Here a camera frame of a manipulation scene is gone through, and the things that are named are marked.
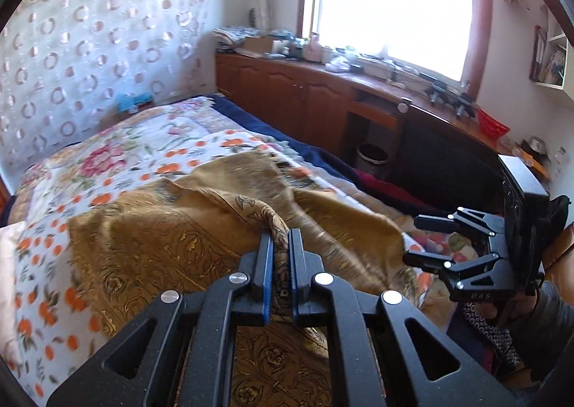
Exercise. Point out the black clamp device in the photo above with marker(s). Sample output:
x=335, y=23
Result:
x=437, y=92
x=464, y=105

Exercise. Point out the waste bin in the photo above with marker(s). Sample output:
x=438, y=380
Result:
x=372, y=157

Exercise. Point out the white curtain with circles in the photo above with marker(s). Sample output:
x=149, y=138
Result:
x=89, y=30

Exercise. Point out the black white patterned cloth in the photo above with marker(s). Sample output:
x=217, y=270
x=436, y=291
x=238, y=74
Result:
x=491, y=331

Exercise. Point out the floral bed sheet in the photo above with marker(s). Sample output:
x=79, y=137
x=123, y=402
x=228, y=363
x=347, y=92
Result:
x=112, y=165

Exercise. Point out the pile of folded cloths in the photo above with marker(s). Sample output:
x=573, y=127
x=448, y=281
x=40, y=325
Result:
x=233, y=37

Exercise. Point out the white round knob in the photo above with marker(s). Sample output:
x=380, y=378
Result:
x=404, y=106

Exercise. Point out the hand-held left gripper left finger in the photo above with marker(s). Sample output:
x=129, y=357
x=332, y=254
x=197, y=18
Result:
x=267, y=281

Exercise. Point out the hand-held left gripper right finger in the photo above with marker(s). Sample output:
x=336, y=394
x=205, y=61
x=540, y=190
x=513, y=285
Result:
x=295, y=281

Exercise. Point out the cardboard box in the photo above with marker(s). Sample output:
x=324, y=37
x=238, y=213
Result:
x=260, y=46

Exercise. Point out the white pillow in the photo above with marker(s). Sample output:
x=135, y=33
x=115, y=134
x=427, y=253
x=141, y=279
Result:
x=6, y=263

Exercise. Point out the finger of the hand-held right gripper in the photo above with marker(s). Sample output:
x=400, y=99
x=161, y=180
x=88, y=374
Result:
x=432, y=223
x=424, y=260

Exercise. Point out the orange packet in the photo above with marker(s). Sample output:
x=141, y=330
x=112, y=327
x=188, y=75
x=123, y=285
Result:
x=531, y=161

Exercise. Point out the navy blue blanket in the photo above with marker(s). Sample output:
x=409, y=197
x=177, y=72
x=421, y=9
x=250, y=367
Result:
x=278, y=129

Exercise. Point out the wooden cabinet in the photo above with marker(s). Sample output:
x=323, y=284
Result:
x=291, y=93

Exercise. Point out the white wall shelf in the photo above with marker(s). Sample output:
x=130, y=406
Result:
x=560, y=39

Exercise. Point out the dark red cloth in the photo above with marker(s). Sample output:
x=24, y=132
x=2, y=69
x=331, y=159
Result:
x=381, y=187

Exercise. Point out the red basket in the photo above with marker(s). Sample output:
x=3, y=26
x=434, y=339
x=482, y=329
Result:
x=492, y=123

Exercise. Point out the picture frame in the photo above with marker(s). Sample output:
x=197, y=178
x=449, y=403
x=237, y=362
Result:
x=556, y=66
x=539, y=53

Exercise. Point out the golden paisley patterned shirt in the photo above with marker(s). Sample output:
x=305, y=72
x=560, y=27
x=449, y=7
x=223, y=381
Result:
x=179, y=232

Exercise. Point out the person's right forearm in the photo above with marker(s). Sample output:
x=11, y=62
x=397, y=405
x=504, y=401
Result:
x=555, y=322

